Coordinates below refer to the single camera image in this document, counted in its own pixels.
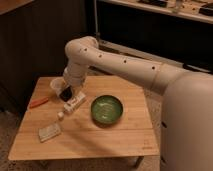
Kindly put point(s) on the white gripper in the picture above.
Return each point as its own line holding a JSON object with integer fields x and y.
{"x": 76, "y": 84}

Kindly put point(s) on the black eraser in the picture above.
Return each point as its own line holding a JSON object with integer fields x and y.
{"x": 66, "y": 94}

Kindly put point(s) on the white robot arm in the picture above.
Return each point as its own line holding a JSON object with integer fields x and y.
{"x": 187, "y": 105}

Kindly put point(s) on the translucent plastic cup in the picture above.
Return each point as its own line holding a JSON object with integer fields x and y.
{"x": 57, "y": 85}

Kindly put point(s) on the green ceramic bowl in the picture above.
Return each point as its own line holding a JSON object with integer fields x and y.
{"x": 106, "y": 109}

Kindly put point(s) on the white plastic bottle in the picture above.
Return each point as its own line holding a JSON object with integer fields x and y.
{"x": 71, "y": 105}

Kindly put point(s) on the orange marker pen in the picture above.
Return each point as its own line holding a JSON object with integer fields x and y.
{"x": 38, "y": 102}

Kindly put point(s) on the grey metal shelf beam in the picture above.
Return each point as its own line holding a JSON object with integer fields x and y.
{"x": 133, "y": 50}

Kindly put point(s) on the wooden table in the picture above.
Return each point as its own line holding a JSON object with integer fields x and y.
{"x": 81, "y": 137}

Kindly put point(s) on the silver foil snack packet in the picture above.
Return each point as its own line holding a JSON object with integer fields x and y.
{"x": 49, "y": 132}

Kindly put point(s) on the upper shelf board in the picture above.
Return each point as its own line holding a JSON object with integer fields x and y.
{"x": 187, "y": 9}

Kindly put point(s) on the metal shelf upright post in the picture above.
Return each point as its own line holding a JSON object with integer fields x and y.
{"x": 97, "y": 33}

